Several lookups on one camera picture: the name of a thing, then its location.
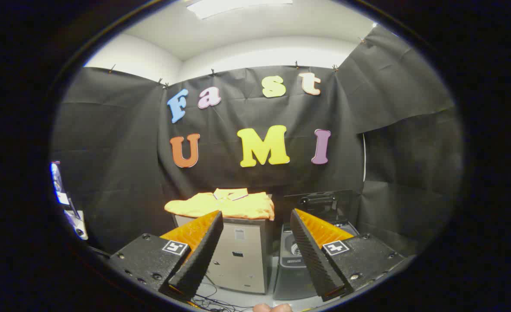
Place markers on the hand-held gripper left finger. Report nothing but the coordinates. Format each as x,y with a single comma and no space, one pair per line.
203,255

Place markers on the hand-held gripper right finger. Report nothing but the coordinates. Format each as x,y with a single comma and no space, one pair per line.
309,255

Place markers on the grey washing machine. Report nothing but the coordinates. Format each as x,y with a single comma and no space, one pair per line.
290,277

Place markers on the dark washing machine lid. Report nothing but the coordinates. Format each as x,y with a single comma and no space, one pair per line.
320,201

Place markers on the orange polo shirt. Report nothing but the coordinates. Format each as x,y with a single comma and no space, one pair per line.
238,208

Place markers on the grey metal cabinet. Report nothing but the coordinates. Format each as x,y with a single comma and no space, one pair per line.
242,260

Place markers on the black backdrop cloth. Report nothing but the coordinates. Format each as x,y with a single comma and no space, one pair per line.
121,143

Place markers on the white electronic equipment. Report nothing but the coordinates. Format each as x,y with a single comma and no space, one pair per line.
60,184

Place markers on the ceiling light panel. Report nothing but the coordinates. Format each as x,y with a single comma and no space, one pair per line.
238,6

